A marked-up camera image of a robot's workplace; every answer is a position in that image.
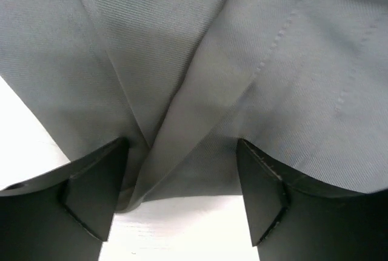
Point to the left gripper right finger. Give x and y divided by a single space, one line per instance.
292 216

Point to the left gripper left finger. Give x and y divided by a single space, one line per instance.
67 213

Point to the grey pleated skirt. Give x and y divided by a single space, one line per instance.
183 80

